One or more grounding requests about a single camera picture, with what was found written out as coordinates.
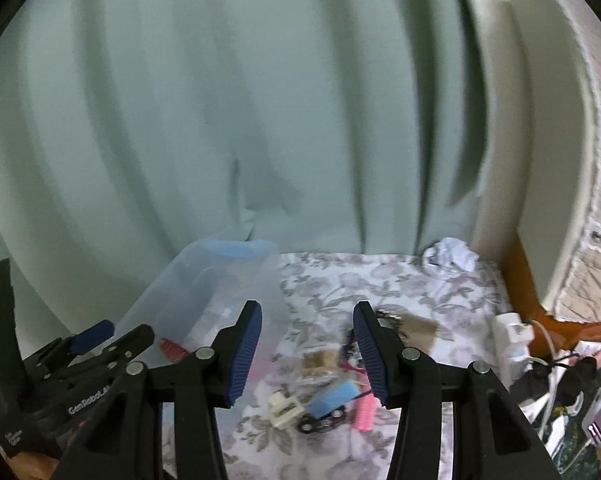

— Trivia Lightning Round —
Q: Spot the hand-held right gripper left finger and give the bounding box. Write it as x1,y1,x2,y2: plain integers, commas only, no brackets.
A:
55,300,264,480

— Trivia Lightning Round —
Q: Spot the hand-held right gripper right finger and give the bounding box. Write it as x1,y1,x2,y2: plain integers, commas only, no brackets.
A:
353,301,563,480

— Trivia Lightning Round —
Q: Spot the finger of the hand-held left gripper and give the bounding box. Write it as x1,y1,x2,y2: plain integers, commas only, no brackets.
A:
23,320,115,374
65,324,155,386

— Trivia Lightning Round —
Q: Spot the pink hair roller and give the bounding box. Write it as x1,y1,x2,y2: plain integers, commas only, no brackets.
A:
350,390,378,433

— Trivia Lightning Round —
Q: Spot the clear plastic container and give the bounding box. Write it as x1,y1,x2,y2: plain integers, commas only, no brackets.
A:
115,239,288,411

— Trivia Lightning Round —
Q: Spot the red hair roller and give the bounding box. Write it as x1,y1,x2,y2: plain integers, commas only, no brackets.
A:
159,337,187,363

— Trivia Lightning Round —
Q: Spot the small gold box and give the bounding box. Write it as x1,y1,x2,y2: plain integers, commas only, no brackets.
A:
300,350,338,376

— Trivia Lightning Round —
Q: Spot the blue sponge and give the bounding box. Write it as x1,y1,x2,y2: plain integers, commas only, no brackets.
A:
305,379,358,420

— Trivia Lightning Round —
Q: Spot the cream plastic clip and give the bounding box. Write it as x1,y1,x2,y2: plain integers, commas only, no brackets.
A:
269,391,303,431

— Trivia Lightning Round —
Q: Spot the floral bed sheet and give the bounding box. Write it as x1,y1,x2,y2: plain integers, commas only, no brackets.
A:
163,250,516,480

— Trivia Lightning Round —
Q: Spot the crumpled white paper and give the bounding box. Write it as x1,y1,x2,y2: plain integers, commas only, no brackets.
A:
423,237,480,273

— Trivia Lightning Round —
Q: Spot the white power adapter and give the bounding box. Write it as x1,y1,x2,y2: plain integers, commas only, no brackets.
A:
493,312,536,386

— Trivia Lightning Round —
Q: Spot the white padded headboard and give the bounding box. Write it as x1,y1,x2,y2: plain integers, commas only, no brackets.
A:
473,0,601,311

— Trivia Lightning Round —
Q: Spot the light green curtain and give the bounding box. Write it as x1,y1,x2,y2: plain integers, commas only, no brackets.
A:
0,0,486,356

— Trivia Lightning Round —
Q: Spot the wooden bed frame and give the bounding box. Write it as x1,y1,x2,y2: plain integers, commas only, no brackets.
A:
500,235,601,361

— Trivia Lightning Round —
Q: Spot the white cable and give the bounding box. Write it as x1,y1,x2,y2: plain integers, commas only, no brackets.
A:
530,319,586,441

